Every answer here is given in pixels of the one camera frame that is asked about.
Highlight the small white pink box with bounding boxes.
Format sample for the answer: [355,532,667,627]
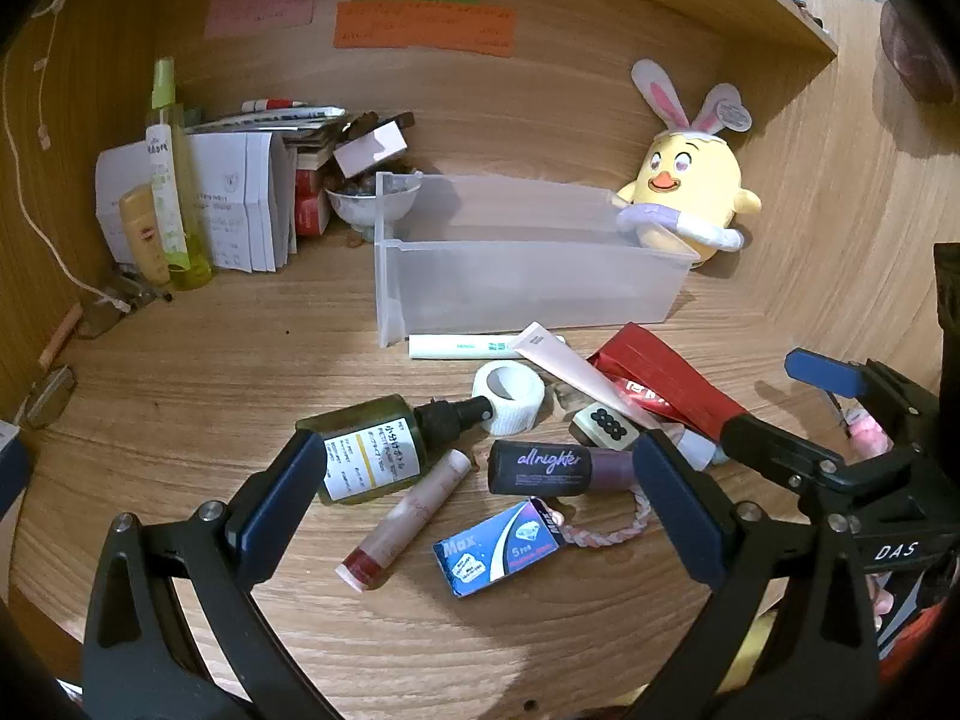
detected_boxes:
[332,122,410,179]

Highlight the white folded paper sheets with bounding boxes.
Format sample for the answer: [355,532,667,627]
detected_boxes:
[95,131,297,275]

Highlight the white bandage tape roll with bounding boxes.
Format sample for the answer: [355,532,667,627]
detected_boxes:
[471,360,546,436]

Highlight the yellow chick plush toy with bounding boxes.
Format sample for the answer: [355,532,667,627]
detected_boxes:
[615,58,762,267]

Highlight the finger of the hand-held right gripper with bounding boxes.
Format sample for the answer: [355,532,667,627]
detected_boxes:
[784,349,940,452]
[720,411,914,497]

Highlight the eyeglasses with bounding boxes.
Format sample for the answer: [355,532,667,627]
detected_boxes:
[75,270,177,338]

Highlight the stack of papers and booklets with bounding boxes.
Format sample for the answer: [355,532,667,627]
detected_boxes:
[184,97,346,137]

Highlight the pink paper note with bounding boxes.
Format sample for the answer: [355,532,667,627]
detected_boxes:
[204,0,316,38]

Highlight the pink braided bracelet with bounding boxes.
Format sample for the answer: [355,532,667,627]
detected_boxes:
[551,487,653,548]

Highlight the dark brown round object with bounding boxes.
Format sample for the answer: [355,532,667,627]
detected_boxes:
[879,0,960,100]

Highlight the clear plastic storage bin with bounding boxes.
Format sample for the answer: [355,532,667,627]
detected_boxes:
[373,171,697,350]

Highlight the white cord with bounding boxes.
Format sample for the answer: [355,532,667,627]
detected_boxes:
[0,0,113,301]

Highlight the dark green spray bottle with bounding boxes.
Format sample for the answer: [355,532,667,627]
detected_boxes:
[295,395,494,507]

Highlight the pale pink cosmetic tube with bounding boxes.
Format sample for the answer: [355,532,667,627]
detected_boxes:
[514,321,661,428]

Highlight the yellow cloth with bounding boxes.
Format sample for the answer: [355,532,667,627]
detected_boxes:
[716,611,785,695]

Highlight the dark blue box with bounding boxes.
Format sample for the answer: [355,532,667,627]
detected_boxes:
[0,420,35,518]

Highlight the white green slim tube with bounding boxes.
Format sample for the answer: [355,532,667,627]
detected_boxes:
[407,334,530,361]

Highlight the wooden stick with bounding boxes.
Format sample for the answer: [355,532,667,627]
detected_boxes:
[37,304,82,368]

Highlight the tall light green spray bottle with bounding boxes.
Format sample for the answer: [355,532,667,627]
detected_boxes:
[144,56,215,292]

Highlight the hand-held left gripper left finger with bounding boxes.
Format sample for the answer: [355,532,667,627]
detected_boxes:
[81,429,335,720]

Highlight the yellow squeeze tube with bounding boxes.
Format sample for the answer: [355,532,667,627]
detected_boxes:
[118,184,172,286]

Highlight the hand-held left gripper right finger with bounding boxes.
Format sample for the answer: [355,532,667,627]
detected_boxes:
[630,429,880,720]

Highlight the small blue box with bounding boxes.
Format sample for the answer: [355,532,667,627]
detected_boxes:
[433,496,565,599]

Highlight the small cream dotted case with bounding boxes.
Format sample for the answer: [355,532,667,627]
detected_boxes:
[568,403,640,453]

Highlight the pink lip gloss tube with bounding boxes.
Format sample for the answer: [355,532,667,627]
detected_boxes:
[335,448,473,592]

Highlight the red foil packet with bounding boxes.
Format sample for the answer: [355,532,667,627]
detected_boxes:
[586,322,751,440]

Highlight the person's right hand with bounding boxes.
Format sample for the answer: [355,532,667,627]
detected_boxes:
[870,581,898,637]

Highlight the purple bottle with black cap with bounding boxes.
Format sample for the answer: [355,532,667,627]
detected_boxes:
[487,439,646,497]

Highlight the orange paper note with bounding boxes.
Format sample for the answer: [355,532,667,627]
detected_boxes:
[334,2,517,59]

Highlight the white sachet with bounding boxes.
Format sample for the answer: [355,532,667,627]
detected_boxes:
[660,424,728,470]

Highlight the clear lens piece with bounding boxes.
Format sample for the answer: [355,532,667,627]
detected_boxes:
[15,364,76,430]

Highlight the red boxes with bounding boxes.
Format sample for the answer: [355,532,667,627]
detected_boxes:
[294,165,332,237]

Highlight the white bowl of beads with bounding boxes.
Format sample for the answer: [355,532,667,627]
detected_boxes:
[325,172,422,245]

